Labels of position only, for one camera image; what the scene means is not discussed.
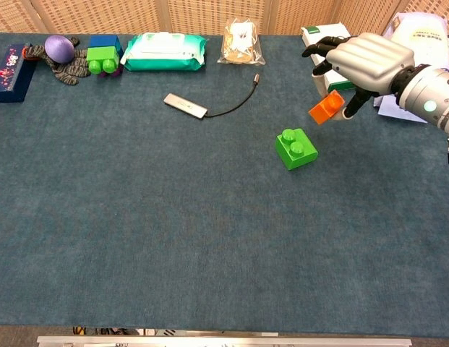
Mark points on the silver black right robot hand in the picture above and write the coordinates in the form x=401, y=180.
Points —
x=368, y=61

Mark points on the orange toy brick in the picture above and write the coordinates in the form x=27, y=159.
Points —
x=323, y=112

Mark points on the green toy brick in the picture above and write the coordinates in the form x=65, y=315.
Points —
x=300, y=159

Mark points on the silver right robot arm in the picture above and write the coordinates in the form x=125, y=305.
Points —
x=434, y=90

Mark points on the purple plastic block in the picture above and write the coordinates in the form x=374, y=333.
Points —
x=118, y=72

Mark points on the green two-stud building block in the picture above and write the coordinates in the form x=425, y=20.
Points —
x=101, y=54

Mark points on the white green hub box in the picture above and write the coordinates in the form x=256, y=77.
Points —
x=332, y=30

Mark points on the white plastic bag pack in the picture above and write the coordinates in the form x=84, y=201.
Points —
x=423, y=32

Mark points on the clear bag of snacks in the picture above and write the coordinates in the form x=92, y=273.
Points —
x=240, y=43

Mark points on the green wet wipes pack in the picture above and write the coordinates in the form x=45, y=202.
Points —
x=162, y=59

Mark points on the teal felt table mat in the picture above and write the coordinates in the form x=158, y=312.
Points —
x=173, y=217

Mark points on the green and blue brick stack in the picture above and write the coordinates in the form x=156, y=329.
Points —
x=105, y=40

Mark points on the woven wicker folding screen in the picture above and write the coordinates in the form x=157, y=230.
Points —
x=101, y=14

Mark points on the grey striped glove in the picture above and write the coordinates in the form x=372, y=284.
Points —
x=65, y=74

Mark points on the purple egg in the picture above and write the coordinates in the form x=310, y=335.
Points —
x=59, y=48

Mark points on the dark blue patterned box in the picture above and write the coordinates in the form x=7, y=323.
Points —
x=9, y=81

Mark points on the black yellow patterned fabric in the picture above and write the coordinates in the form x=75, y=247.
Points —
x=108, y=330

